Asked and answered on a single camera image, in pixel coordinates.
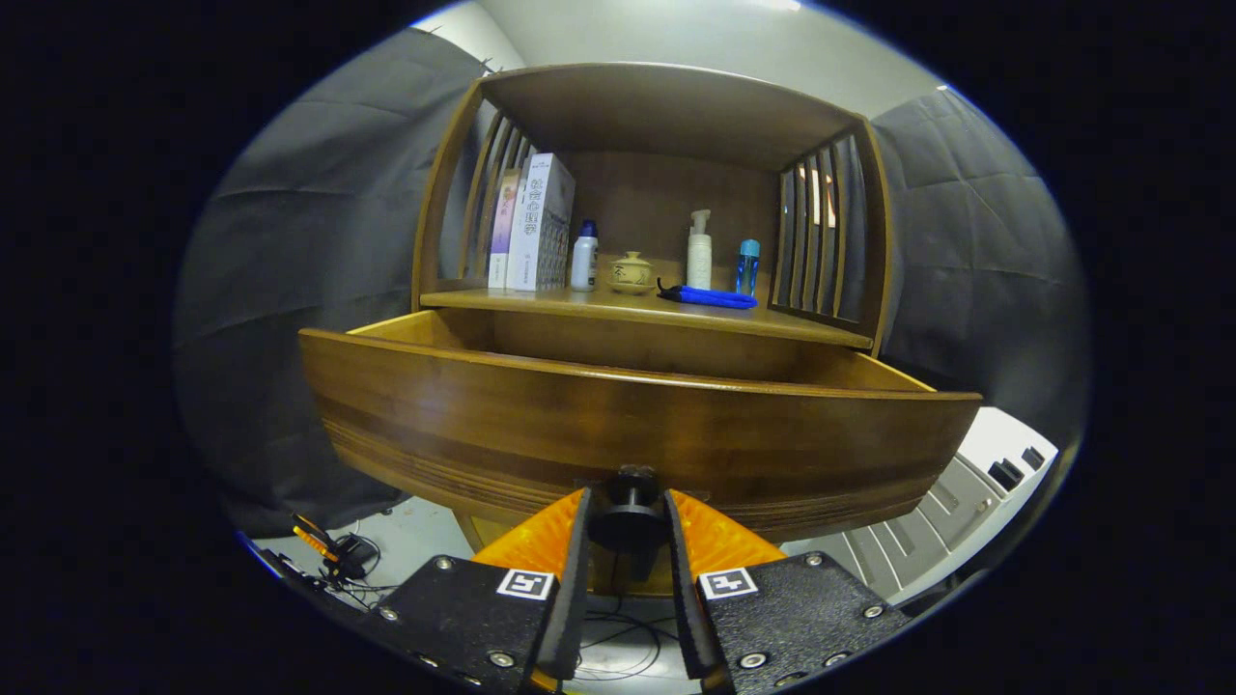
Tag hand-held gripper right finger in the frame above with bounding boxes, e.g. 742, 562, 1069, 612
662, 488, 913, 695

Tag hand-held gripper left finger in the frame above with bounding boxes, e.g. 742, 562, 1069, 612
372, 487, 594, 695

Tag wooden drawer with black knob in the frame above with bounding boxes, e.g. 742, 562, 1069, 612
299, 309, 984, 556

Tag wooden countertop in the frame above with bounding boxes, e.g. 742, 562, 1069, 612
420, 256, 875, 350

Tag white drawer cabinet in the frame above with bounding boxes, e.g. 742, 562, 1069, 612
782, 405, 1060, 604

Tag brown wooden cabinet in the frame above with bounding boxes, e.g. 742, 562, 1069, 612
299, 63, 984, 595

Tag orange black device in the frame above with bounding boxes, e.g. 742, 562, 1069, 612
290, 512, 382, 585

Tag blue folded cloth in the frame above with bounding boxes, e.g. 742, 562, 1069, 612
660, 283, 759, 310

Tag yellow lidded teacup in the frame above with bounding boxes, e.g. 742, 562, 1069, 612
607, 251, 658, 295

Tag white bottle with blue cap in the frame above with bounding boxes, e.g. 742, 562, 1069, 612
570, 220, 600, 292

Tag white pump bottle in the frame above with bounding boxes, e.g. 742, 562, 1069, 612
687, 209, 714, 291

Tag thick white book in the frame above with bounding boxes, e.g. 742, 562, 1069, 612
507, 153, 576, 292

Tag thin purple book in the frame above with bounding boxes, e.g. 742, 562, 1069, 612
488, 169, 522, 289

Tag black floor cables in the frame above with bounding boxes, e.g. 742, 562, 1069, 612
565, 589, 682, 682

